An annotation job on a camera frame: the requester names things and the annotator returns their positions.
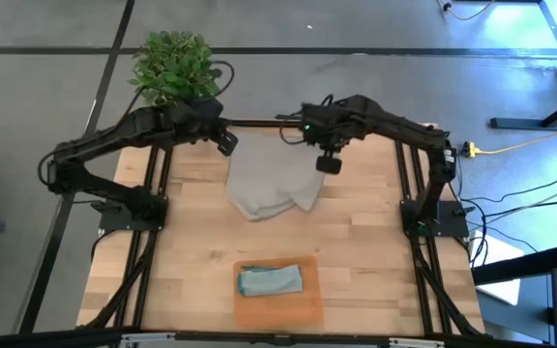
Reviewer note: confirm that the green plant in white pot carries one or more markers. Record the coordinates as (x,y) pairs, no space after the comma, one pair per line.
(172,67)

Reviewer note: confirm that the black aluminium table frame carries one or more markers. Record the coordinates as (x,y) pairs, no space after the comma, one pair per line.
(259,123)

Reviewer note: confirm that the black rig strut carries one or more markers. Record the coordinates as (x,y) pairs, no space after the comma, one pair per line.
(520,267)

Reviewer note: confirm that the orange plastic basket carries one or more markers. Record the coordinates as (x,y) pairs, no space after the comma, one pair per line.
(278,311)

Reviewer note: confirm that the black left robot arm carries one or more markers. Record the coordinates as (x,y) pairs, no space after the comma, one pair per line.
(99,140)

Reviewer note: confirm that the white rig bracket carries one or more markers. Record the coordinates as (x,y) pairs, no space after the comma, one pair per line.
(414,343)
(143,338)

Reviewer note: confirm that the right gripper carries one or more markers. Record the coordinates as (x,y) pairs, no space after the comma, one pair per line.
(327,126)

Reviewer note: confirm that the grey waffle towel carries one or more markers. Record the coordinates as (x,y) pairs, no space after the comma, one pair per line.
(269,179)

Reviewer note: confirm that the white box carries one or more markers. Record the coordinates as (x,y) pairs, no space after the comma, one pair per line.
(498,256)

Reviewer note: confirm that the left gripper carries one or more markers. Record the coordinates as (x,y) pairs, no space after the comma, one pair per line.
(196,118)

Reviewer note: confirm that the blue microfiber towel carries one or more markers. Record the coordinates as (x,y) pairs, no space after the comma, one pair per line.
(269,281)

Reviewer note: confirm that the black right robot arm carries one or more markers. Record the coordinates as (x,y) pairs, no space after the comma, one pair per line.
(404,130)

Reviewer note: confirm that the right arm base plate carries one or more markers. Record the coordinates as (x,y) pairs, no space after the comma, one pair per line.
(452,222)

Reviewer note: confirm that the black rig beam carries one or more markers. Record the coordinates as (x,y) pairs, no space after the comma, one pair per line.
(41,340)

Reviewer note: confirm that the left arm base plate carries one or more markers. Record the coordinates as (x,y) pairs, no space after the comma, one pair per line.
(114,220)

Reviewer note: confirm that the black desk leg with foot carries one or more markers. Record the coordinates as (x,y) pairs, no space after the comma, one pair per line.
(525,124)

